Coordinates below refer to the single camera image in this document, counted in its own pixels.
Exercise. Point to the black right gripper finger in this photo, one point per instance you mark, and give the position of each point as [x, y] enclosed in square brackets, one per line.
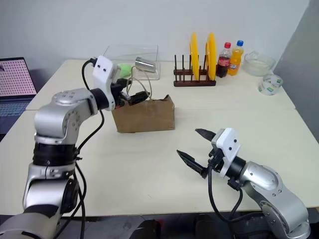
[192, 163]
[206, 134]

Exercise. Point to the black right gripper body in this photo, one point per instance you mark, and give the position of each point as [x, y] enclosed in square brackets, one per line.
[216, 160]

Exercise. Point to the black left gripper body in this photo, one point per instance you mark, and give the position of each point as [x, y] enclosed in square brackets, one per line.
[119, 95]

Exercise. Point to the brown paper bag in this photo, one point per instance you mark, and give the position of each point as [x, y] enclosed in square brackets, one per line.
[147, 115]

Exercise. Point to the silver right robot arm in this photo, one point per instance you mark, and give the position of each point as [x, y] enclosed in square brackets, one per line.
[274, 189]

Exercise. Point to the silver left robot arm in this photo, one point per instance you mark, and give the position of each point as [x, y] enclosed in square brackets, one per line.
[57, 117]

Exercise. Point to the green round object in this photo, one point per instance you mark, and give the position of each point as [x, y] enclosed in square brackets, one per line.
[124, 69]

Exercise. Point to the shiny metal cup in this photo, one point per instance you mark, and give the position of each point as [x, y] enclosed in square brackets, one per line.
[145, 64]

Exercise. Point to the clear plastic box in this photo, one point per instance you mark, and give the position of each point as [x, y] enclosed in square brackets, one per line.
[149, 51]

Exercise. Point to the dark wooden dish rack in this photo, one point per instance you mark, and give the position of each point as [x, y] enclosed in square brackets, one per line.
[194, 83]

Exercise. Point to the yellow plate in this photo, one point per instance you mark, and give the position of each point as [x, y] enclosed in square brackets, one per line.
[211, 57]
[194, 57]

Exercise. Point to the cola bottle red cap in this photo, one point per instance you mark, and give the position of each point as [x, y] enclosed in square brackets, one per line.
[223, 64]

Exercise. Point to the orange soda bottle blue cap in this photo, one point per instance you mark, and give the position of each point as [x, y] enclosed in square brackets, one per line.
[235, 63]

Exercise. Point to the clear printed tape roll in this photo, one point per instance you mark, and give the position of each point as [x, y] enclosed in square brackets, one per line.
[270, 85]

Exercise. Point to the clear glass bowl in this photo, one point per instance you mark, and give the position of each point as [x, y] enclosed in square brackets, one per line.
[259, 66]

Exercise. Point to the open laptop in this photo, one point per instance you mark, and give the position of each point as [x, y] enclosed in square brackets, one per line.
[15, 77]

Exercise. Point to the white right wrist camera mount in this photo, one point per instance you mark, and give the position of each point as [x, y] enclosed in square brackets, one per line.
[228, 145]

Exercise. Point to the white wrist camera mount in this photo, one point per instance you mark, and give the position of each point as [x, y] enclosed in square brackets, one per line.
[228, 145]
[102, 72]

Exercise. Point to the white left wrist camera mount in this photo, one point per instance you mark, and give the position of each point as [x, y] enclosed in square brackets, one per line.
[102, 72]

